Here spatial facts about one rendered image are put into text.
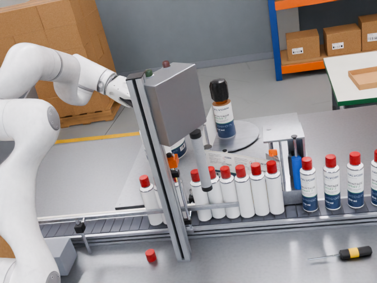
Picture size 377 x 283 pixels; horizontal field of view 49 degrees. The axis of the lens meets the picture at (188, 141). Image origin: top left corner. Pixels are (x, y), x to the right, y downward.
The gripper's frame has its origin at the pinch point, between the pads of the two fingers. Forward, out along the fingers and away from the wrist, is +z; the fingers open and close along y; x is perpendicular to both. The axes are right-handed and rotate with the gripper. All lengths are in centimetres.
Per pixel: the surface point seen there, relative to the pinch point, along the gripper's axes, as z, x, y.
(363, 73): 78, 16, 153
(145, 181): 7.9, 25.3, -7.4
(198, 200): 27.3, 25.3, -3.8
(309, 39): 43, 81, 367
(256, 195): 44.2, 15.8, 1.9
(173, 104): 10.4, -13.7, -14.6
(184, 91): 11.2, -16.0, -9.5
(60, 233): -15, 62, -18
